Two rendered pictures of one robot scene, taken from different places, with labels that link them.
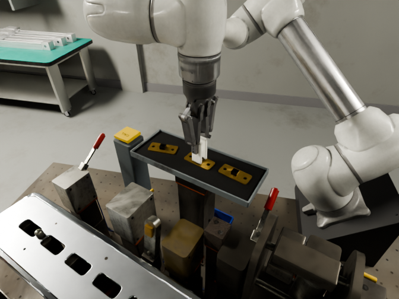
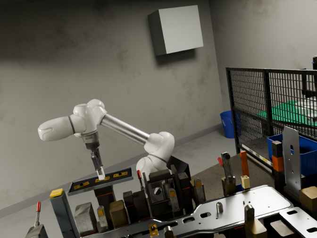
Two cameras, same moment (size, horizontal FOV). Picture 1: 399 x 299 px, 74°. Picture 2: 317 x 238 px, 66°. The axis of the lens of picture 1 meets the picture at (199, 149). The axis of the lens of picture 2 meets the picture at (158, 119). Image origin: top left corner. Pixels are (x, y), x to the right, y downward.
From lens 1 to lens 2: 0.89 m
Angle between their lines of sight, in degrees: 41
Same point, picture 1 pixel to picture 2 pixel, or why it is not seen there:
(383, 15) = (133, 104)
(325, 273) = (166, 172)
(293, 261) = (156, 175)
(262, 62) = (79, 154)
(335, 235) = not seen: hidden behind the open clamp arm
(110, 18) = (56, 131)
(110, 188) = not seen: outside the picture
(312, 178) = (148, 169)
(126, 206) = (83, 210)
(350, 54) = not seen: hidden behind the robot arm
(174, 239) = (114, 208)
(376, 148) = (162, 145)
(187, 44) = (87, 129)
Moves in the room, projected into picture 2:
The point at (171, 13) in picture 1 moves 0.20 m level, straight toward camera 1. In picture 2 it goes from (79, 121) to (100, 123)
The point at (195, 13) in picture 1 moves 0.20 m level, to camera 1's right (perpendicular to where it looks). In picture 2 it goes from (87, 118) to (119, 107)
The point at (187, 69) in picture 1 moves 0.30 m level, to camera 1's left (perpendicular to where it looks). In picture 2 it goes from (88, 137) to (30, 160)
